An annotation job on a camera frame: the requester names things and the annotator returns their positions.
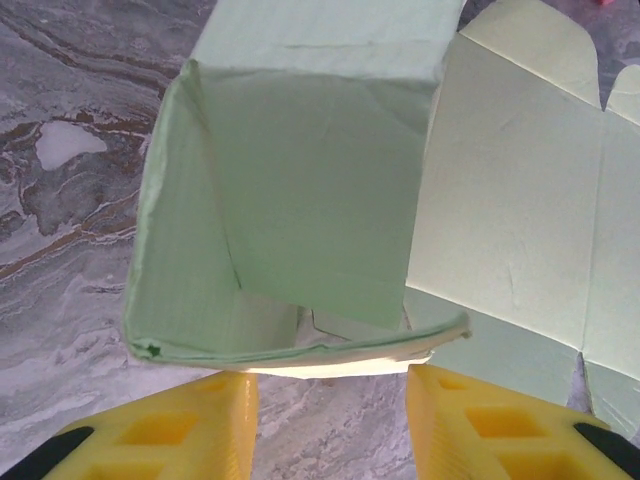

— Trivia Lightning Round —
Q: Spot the light green paper box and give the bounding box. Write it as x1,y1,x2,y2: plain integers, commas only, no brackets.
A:
122,0,640,436

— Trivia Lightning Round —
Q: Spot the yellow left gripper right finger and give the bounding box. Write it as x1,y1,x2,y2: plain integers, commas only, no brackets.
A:
407,363,640,480

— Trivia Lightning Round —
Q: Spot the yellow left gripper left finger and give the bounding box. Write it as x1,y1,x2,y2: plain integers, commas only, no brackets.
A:
0,372,260,480

